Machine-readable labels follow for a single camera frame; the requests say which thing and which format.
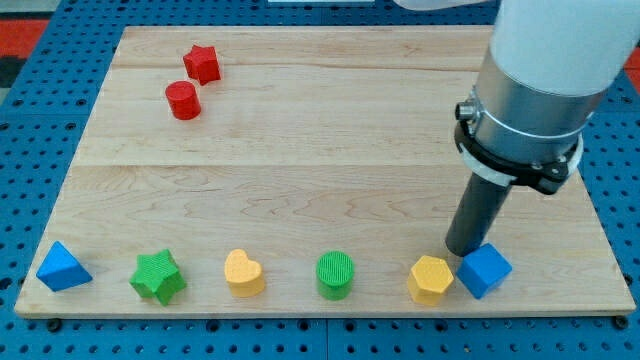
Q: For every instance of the green star block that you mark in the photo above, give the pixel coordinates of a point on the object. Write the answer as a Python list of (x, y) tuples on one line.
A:
[(157, 276)]

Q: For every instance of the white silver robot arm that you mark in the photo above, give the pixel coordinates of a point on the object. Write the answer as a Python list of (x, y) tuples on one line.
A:
[(547, 66)]

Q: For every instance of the yellow heart block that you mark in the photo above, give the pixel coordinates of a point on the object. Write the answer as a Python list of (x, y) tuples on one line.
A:
[(244, 277)]

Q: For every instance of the wooden board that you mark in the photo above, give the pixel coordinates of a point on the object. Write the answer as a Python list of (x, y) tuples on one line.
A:
[(316, 139)]

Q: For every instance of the blue cube block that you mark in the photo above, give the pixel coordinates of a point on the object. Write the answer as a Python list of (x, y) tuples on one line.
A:
[(483, 270)]

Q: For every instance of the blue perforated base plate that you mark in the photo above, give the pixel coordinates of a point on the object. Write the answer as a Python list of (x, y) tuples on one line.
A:
[(42, 117)]

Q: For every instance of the yellow hexagon block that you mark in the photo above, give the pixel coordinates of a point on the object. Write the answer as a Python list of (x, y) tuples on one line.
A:
[(429, 280)]

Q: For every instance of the blue triangle block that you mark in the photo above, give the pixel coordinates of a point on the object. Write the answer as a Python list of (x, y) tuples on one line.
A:
[(60, 270)]

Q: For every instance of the red star block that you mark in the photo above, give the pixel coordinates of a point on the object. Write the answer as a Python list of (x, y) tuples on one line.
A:
[(202, 64)]

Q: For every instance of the green cylinder block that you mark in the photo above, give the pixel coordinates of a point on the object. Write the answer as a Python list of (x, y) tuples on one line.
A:
[(335, 272)]

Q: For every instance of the red cylinder block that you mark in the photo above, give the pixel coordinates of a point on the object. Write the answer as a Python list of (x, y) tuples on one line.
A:
[(183, 100)]

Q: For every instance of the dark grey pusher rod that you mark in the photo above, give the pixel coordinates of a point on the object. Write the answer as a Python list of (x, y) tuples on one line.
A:
[(476, 212)]

